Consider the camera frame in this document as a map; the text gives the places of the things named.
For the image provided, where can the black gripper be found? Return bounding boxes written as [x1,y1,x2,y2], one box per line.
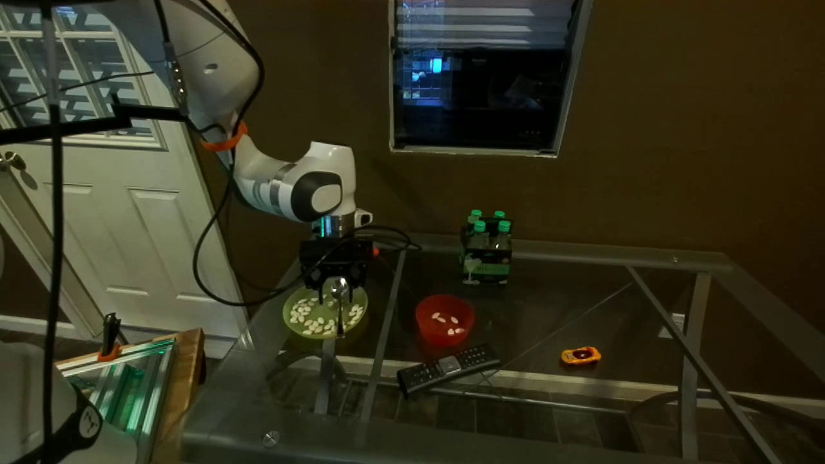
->
[296,235,374,307]

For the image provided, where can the silver metal spoon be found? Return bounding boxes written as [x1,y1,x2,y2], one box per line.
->
[325,284,350,336]

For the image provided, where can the white seeds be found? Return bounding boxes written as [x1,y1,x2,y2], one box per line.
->
[289,291,368,336]

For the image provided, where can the green round plate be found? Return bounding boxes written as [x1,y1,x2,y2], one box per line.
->
[281,280,370,341]

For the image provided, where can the red plastic bowl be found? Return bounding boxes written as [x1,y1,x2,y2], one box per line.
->
[412,291,479,355]

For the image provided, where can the wooden framed glass panel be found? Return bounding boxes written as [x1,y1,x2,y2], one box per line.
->
[55,328,209,464]

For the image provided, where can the small black orange tripod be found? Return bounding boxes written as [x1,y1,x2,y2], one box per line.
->
[94,313,128,364]

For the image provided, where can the white-framed window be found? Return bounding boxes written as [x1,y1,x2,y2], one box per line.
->
[386,0,595,163]

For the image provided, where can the white domed device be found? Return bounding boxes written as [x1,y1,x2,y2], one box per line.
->
[0,341,106,464]

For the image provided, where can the orange strap on arm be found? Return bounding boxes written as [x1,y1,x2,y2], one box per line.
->
[201,121,253,157]

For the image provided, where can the grey metal table frame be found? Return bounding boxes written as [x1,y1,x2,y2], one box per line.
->
[183,230,825,464]

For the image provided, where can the black camera boom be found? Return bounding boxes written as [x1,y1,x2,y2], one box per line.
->
[0,102,187,148]

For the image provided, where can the white wall outlet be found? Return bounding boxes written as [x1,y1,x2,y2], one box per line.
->
[658,310,689,341]

